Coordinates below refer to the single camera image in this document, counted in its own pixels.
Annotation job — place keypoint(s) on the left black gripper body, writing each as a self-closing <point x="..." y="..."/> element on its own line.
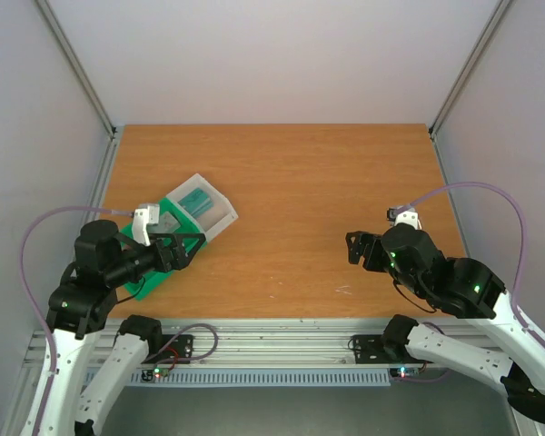
<point x="167" y="262"/>

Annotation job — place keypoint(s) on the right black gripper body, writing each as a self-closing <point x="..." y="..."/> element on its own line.
<point x="371" y="251"/>

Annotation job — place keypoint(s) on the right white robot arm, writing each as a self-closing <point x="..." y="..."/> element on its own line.
<point x="467" y="290"/>

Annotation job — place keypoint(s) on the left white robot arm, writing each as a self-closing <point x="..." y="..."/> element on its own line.
<point x="105" y="259"/>

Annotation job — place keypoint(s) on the grey card in tray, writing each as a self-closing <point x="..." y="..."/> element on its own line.
<point x="167" y="224"/>

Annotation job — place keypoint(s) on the teal card stack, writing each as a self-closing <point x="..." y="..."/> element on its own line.
<point x="196" y="202"/>

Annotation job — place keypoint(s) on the clear plastic bin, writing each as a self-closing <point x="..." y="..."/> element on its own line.
<point x="215" y="220"/>

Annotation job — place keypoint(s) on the green plastic tray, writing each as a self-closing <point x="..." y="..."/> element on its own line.
<point x="146" y="280"/>

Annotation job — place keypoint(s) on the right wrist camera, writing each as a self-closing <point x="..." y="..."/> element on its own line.
<point x="410" y="217"/>

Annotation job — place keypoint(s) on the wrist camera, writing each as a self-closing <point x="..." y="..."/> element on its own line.
<point x="144" y="215"/>
<point x="410" y="217"/>

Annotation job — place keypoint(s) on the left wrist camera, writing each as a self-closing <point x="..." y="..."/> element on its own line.
<point x="144" y="215"/>

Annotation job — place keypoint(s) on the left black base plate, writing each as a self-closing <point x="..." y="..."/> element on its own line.
<point x="179" y="351"/>

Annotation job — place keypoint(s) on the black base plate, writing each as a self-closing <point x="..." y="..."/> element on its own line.
<point x="369" y="349"/>
<point x="179" y="351"/>

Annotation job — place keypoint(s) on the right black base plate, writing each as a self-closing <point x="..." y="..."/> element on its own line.
<point x="369" y="349"/>

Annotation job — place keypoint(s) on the grey slotted cable duct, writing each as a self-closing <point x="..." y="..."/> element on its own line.
<point x="190" y="378"/>

